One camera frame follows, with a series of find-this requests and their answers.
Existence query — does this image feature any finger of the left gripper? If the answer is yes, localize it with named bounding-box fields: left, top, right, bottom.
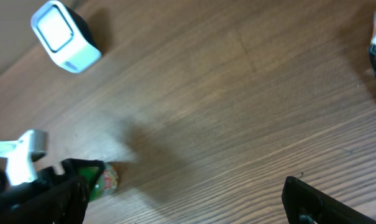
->
left=61, top=158, right=105, bottom=187

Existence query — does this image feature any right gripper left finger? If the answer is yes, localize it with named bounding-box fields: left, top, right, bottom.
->
left=0, top=177, right=89, bottom=224

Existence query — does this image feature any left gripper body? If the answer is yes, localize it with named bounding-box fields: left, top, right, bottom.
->
left=0, top=167, right=66, bottom=213

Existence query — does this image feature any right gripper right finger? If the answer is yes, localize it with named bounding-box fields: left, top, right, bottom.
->
left=282, top=176, right=376, bottom=224

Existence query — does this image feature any green lid jar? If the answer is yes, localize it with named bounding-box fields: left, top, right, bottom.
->
left=89, top=162, right=119, bottom=202

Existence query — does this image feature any white barcode scanner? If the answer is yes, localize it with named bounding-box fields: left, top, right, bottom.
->
left=30, top=1, right=102, bottom=73

